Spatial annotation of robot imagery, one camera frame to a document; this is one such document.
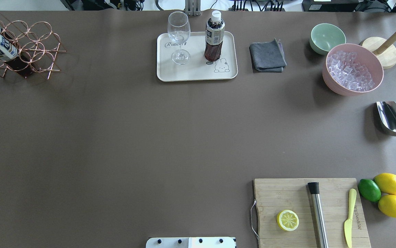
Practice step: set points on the wooden glass tree stand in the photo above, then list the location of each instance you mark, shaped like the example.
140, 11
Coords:
383, 49

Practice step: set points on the aluminium frame post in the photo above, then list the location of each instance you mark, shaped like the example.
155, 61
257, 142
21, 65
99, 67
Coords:
193, 7

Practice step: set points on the steel muddler black tip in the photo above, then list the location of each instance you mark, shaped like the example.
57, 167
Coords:
318, 213

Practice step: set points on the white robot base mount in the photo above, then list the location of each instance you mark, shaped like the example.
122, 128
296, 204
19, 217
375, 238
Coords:
191, 242

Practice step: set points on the yellow plastic knife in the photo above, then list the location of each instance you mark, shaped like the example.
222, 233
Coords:
347, 225

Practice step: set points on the pink bowl of ice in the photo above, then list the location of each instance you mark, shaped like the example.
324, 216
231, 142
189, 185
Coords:
351, 70

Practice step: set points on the whole yellow lemon upper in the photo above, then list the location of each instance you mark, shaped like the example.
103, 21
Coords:
386, 182

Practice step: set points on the mint green bowl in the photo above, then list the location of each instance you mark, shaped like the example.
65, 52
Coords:
326, 36

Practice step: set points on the whole yellow lemon lower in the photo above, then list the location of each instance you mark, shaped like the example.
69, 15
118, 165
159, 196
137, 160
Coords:
387, 205

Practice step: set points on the clear wine glass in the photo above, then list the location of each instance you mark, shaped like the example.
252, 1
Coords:
178, 30

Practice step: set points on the bamboo cutting board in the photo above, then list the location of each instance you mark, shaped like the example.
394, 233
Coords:
273, 195

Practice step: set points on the green lime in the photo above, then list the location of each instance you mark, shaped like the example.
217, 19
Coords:
369, 190

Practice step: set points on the cream rabbit tray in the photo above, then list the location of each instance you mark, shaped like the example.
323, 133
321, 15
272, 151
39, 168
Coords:
198, 68

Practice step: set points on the half lemon slice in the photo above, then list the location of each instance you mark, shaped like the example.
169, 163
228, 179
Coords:
287, 220

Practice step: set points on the whole yellow lemon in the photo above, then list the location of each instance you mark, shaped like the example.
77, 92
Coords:
386, 182
387, 205

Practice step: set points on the copper wire bottle basket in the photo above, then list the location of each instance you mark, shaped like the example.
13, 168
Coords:
37, 42

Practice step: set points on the grey folded cloth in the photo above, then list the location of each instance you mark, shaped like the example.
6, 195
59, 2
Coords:
268, 56

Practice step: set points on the tea bottle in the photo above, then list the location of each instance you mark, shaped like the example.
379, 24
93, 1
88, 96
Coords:
10, 55
215, 28

